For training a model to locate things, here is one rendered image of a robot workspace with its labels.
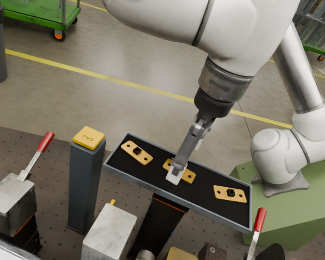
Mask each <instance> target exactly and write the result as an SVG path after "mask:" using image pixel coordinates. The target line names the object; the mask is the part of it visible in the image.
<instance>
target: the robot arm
mask: <svg viewBox="0 0 325 260"><path fill-rule="evenodd" d="M101 1H102V3H103V4H104V6H105V9H106V10H107V11H108V12H109V13H110V14H111V15H112V16H113V17H114V18H116V19H117V20H118V21H120V22H121V23H123V24H124V25H126V26H128V27H130V28H133V29H135V30H138V31H140V32H143V33H145V34H148V35H151V36H154V37H158V38H161V39H164V40H168V41H172V42H177V43H183V44H187V45H191V46H194V47H197V48H199V49H201V50H203V51H204V52H206V53H208V56H207V58H206V61H205V64H204V67H203V69H202V71H201V75H200V77H199V79H198V83H199V88H198V90H197V93H196V95H195V97H194V104H195V106H196V107H197V108H198V110H199V111H198V113H196V115H195V117H194V118H193V122H192V124H191V126H190V128H189V130H188V131H189V132H188V134H187V135H186V137H185V139H184V141H183V143H182V145H181V147H180V149H179V151H178V153H177V155H176V156H175V158H171V161H172V163H171V167H170V170H169V172H168V174H167V176H166V179H167V180H168V181H170V182H172V183H173V184H175V185H177V184H178V183H179V181H180V179H181V177H182V175H183V173H184V171H185V169H186V167H187V165H188V164H187V162H188V160H189V158H190V157H191V155H192V153H193V151H196V152H197V151H198V149H199V147H200V145H201V143H202V141H203V139H204V137H205V136H206V134H207V132H210V130H211V126H212V124H213V123H214V121H215V119H216V118H224V117H226V116H227V115H228V114H229V112H230V111H231V109H232V107H233V105H234V104H235V102H237V101H240V100H241V99H242V97H243V95H244V94H245V92H246V90H247V88H248V87H249V85H250V83H251V82H252V81H253V80H254V78H255V75H256V73H257V72H258V71H259V69H260V68H261V67H262V66H263V65H264V64H265V63H266V62H267V61H268V60H269V59H270V57H272V59H273V61H274V63H275V66H276V68H277V70H278V72H279V75H280V77H281V79H282V81H283V84H284V86H285V88H286V91H287V93H288V95H289V97H290V100H291V102H292V104H293V106H294V109H295V111H294V113H293V116H292V118H291V119H292V126H293V128H291V129H285V130H281V129H277V128H267V129H263V130H261V131H259V132H258V133H256V134H255V135H254V137H253V138H252V141H251V146H250V152H251V157H252V160H253V163H254V165H255V167H256V169H257V171H258V172H259V174H258V175H256V176H253V177H251V178H250V181H251V183H252V184H260V183H262V184H263V187H264V195H265V197H267V198H270V197H272V196H274V195H277V194H282V193H286V192H291V191H296V190H307V189H309V188H310V184H309V183H308V181H307V180H306V179H305V178H304V175H303V173H302V171H301V168H303V167H304V166H306V165H308V164H311V163H315V162H318V161H322V160H325V99H324V98H323V95H322V93H321V90H320V88H319V85H318V83H317V80H316V78H315V75H314V73H313V70H312V68H311V65H310V63H309V61H308V58H307V56H306V53H305V51H304V48H303V45H302V43H301V40H300V38H299V35H298V33H297V30H296V28H295V25H294V23H293V21H292V19H293V17H294V15H295V12H296V10H297V8H298V5H299V3H300V0H101Z"/></svg>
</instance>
